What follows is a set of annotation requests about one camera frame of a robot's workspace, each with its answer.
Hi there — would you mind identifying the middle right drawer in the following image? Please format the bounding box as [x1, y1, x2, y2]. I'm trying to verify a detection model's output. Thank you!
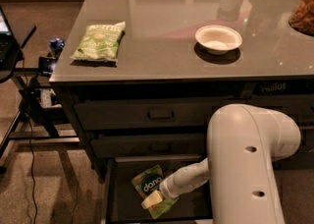
[297, 126, 314, 153]

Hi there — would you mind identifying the top left drawer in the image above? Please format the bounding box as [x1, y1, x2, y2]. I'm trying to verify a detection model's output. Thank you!
[74, 97, 227, 130]

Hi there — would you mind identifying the black hanging cable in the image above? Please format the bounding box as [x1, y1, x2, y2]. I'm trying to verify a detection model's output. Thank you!
[20, 49, 39, 224]

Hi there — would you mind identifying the blue can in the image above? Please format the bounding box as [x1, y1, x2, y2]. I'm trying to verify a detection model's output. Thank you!
[49, 37, 65, 58]

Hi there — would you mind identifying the dark cabinet frame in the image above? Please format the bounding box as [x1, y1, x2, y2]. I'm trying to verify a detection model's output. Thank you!
[53, 79, 314, 176]

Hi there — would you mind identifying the open bottom drawer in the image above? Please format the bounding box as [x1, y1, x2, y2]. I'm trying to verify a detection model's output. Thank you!
[101, 155, 212, 224]

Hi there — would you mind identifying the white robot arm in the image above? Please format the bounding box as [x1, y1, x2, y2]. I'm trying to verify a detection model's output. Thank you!
[141, 104, 301, 224]

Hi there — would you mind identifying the green dang rice chip bag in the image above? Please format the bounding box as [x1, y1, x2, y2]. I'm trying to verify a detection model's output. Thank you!
[131, 165, 179, 219]

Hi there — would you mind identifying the black phone with screen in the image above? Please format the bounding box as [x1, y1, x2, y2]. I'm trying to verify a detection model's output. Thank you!
[38, 57, 57, 77]

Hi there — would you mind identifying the green jalapeno chip bag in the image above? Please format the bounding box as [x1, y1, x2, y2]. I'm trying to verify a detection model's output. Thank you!
[72, 22, 126, 63]

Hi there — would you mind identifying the middle left drawer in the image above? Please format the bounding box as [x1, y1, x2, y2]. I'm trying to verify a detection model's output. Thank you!
[86, 133, 206, 159]

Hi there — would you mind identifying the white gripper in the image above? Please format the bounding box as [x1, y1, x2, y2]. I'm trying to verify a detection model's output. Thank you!
[141, 171, 184, 209]

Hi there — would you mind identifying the white paper bowl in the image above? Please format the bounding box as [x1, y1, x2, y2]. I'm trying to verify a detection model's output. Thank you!
[195, 26, 242, 55]

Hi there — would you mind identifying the bottom right drawer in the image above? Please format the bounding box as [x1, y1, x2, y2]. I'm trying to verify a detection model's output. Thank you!
[273, 153, 314, 170]

